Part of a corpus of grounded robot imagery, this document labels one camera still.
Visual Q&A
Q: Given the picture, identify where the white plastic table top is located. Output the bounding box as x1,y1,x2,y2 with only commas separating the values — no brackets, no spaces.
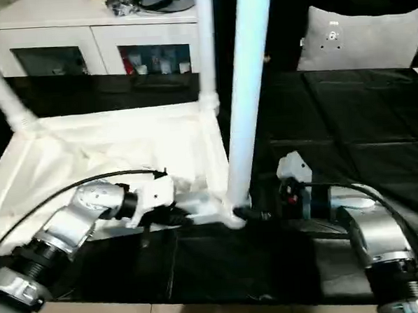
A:
0,97,253,256

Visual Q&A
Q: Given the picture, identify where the white plastic table leg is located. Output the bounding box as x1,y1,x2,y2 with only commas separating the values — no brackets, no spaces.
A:
0,36,41,137
192,0,221,116
216,0,284,212

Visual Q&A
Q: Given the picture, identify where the black work mat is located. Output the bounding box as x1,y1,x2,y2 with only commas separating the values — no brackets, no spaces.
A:
0,55,418,313

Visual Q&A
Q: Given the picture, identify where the black cabinet with yellow label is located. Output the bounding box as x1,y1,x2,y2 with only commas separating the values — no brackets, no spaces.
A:
209,0,314,79

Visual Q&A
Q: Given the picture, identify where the white glass-door cabinet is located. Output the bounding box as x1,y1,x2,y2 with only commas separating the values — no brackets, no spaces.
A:
0,0,202,85

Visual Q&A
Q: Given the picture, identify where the dark clutter on cabinet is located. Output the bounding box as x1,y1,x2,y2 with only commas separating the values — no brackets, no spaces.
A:
104,0,142,19

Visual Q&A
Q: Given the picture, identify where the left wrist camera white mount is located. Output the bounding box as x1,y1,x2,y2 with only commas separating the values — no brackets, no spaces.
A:
123,176,179,229

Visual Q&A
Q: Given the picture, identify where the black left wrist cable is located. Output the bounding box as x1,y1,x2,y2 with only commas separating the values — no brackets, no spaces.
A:
0,167,172,253

